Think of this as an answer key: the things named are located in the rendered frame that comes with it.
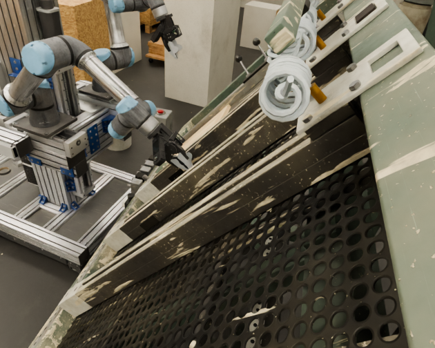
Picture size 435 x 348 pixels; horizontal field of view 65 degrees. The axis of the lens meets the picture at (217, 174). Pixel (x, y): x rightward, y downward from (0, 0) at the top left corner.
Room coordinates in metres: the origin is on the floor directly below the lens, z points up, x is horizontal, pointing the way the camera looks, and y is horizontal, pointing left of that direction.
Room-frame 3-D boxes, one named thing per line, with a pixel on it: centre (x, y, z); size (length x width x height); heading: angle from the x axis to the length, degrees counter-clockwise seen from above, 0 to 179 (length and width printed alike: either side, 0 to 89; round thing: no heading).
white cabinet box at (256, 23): (6.74, -0.51, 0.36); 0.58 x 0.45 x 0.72; 71
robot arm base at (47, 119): (1.53, 0.93, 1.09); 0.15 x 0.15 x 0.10
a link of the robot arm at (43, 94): (1.53, 0.93, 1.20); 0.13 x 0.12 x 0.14; 155
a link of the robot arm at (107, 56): (2.01, 0.77, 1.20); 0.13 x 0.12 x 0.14; 136
